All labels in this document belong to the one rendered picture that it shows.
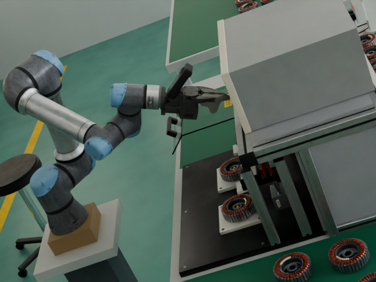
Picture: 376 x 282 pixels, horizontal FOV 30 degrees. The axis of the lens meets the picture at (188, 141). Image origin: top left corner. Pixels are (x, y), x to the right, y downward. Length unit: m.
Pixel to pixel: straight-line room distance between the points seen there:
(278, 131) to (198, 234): 0.53
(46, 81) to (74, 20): 4.77
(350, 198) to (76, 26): 5.35
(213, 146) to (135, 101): 0.77
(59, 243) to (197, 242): 0.58
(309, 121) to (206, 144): 0.94
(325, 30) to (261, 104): 0.27
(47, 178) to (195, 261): 0.64
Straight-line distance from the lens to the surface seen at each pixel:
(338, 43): 1.98
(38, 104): 2.28
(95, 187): 4.60
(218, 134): 2.91
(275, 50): 2.00
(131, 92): 2.14
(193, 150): 2.87
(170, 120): 2.46
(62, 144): 2.57
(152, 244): 3.81
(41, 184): 2.55
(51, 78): 2.42
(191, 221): 2.43
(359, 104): 2.01
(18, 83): 2.34
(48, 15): 7.18
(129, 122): 2.19
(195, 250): 2.30
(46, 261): 2.69
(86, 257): 2.58
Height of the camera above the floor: 2.10
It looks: 27 degrees down
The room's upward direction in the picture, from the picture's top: 24 degrees counter-clockwise
